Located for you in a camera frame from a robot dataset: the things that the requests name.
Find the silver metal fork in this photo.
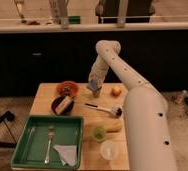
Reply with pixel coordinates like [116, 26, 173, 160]
[44, 126, 55, 164]

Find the small green cup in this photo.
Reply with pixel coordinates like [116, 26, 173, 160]
[92, 126, 106, 142]

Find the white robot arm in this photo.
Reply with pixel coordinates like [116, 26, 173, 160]
[87, 40, 178, 171]

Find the small orange fruit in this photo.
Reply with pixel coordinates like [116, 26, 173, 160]
[111, 86, 122, 97]

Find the orange plastic bowl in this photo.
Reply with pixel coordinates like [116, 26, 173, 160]
[56, 81, 78, 97]

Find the yellow banana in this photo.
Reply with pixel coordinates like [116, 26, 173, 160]
[101, 121, 122, 132]

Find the green plastic tray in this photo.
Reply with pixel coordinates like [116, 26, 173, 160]
[11, 115, 83, 171]

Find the beige sponge block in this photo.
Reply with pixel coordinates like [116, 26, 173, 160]
[57, 96, 72, 111]

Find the white folded napkin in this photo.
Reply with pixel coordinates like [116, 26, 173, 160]
[53, 145, 77, 166]

